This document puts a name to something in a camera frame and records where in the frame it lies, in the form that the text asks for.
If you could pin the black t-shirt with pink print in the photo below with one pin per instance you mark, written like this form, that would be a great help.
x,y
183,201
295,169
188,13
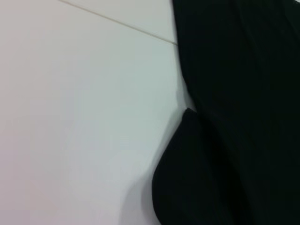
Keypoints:
x,y
234,117

